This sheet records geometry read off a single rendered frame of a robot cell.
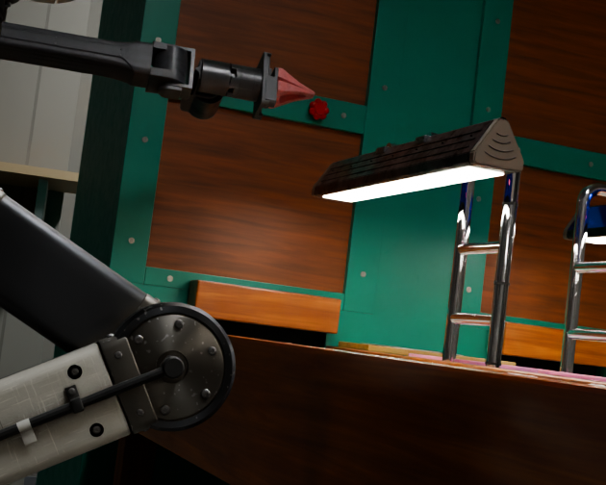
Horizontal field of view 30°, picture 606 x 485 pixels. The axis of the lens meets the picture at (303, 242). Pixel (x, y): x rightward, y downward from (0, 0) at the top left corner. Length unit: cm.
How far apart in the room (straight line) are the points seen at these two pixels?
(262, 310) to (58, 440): 112
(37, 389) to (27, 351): 320
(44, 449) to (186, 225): 117
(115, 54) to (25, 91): 249
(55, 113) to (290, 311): 231
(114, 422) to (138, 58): 92
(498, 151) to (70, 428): 75
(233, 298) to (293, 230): 22
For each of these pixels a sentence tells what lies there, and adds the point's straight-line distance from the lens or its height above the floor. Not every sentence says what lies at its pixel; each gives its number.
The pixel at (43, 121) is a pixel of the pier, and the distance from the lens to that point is 437.
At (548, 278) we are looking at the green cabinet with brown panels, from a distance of 257.
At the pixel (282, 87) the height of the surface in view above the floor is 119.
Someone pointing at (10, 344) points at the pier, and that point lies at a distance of 432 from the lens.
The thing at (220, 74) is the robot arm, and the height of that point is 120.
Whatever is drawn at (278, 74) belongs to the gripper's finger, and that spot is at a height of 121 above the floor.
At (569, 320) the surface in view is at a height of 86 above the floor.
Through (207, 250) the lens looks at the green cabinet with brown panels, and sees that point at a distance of 224.
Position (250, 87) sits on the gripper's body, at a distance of 193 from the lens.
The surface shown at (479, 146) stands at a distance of 158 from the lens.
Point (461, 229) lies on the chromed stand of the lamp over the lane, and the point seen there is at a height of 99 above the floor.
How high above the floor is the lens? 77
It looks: 5 degrees up
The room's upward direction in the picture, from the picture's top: 7 degrees clockwise
